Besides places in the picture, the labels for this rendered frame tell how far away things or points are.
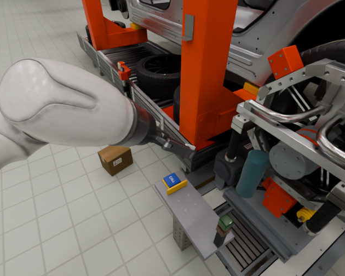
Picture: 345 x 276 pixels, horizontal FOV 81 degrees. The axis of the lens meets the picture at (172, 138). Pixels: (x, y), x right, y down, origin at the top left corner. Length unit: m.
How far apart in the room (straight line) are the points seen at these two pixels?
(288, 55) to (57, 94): 0.75
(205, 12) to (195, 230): 0.89
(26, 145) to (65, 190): 1.46
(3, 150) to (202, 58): 0.77
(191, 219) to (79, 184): 1.08
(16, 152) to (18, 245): 1.39
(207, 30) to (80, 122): 0.73
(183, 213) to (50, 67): 0.89
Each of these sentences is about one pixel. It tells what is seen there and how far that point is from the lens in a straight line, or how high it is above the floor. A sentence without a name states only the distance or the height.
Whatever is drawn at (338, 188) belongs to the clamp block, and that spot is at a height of 0.95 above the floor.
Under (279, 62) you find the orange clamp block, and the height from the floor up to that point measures 1.08.
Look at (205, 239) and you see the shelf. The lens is 0.99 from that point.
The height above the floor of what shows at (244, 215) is 0.14.
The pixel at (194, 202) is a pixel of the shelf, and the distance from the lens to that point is 1.06.
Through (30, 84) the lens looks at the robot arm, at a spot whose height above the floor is 1.27.
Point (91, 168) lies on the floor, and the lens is 1.90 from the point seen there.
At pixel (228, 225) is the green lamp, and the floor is 0.66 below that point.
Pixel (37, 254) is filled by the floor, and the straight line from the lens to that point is 1.66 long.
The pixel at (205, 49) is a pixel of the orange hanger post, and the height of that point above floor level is 1.08.
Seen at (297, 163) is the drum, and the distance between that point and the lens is 0.75.
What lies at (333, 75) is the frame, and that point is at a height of 1.10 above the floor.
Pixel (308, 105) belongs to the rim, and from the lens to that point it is 0.96.
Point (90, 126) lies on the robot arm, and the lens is 0.27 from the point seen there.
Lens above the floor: 1.36
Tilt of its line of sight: 42 degrees down
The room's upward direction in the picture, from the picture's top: straight up
